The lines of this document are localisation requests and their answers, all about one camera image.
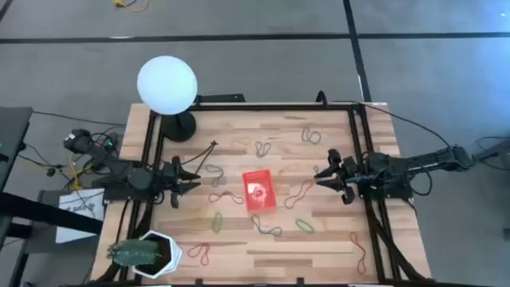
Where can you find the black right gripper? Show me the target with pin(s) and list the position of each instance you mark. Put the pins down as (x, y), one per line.
(346, 175)

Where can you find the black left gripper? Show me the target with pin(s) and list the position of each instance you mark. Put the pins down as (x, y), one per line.
(174, 179)

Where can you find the small teal rubber band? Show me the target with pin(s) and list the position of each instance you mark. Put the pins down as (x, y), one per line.
(315, 169)

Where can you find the red rubber band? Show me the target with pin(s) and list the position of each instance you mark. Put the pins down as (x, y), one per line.
(225, 194)
(299, 193)
(360, 252)
(202, 251)

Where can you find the green rubber band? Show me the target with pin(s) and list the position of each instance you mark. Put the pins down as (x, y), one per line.
(214, 222)
(304, 227)
(261, 151)

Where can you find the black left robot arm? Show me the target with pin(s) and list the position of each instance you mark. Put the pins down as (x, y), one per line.
(131, 179)

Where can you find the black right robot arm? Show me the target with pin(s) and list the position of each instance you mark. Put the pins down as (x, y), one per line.
(394, 167)

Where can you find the dark brown rubber band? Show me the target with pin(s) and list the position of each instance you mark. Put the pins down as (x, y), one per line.
(203, 153)

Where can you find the yellow rubber band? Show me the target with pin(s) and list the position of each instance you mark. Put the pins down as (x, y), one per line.
(241, 139)

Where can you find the orange plastic basket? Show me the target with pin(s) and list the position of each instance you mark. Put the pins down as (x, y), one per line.
(259, 190)

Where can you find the white hexagonal plant pot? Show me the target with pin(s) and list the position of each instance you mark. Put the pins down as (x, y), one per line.
(173, 255)

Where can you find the green cactus plant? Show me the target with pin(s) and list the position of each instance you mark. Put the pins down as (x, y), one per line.
(133, 252)

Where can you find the white globe lamp black base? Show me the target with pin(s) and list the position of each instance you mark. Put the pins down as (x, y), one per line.
(167, 85)

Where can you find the white paper box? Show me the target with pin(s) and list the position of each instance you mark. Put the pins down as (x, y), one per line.
(79, 215)

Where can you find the black beam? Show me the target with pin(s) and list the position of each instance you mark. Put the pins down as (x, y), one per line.
(48, 213)

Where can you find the black aluminium table frame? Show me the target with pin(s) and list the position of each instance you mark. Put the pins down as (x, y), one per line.
(356, 131)

